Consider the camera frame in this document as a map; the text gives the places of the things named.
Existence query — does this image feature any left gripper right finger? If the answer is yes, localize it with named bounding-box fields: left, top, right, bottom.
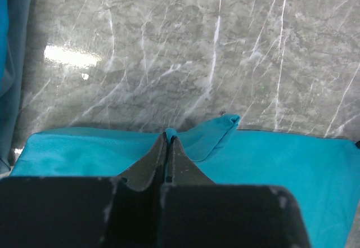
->
left=158, top=137, right=311, bottom=247

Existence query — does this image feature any teal t shirt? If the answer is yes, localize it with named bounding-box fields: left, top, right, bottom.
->
left=11, top=115, right=359, bottom=247

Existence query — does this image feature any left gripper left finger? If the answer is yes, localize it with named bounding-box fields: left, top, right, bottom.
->
left=1, top=134, right=168, bottom=247

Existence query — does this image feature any folded blue t shirt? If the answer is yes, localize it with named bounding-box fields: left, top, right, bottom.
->
left=0, top=0, right=9, bottom=80

